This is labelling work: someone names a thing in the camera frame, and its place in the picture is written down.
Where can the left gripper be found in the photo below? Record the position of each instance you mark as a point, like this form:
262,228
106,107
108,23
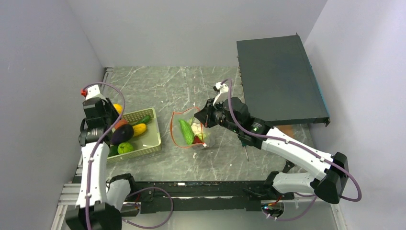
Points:
108,105

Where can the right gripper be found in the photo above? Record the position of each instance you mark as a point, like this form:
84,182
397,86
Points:
205,115

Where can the clear zip top bag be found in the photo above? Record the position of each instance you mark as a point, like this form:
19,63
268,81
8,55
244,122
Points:
177,136

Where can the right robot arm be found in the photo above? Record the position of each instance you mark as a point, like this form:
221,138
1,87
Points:
326,175

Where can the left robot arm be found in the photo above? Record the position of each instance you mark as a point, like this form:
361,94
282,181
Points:
96,208

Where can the yellow toy fruit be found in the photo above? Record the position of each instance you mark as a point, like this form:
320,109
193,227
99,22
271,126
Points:
118,108

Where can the red toy tomato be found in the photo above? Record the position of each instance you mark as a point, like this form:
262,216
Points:
120,123

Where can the dark purple toy eggplant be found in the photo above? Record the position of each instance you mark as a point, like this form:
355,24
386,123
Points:
123,134

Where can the dark green toy avocado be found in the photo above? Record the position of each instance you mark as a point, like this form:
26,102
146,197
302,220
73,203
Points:
113,151

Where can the yellow toy squash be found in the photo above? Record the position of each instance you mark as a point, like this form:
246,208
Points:
139,129

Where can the dark green toy cucumber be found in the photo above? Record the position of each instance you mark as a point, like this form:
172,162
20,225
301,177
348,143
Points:
144,120

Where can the green plastic basket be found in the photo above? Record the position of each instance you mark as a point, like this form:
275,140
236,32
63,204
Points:
147,143

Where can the dark green metal case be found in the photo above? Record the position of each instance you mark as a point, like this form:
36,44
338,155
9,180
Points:
279,84

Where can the wooden board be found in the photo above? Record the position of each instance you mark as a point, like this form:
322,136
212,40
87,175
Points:
299,132

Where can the black pliers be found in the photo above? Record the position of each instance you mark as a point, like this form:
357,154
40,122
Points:
288,166

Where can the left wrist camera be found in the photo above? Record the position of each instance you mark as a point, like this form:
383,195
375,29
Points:
93,91

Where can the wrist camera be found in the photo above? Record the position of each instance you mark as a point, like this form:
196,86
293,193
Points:
222,92
93,91

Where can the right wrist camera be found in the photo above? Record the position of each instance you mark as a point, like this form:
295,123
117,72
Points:
222,92

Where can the green handled screwdriver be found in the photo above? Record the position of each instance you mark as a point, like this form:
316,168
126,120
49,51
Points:
245,150

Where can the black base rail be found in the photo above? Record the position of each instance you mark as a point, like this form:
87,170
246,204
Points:
157,196

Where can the aluminium frame rail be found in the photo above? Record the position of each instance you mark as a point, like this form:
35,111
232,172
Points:
70,191

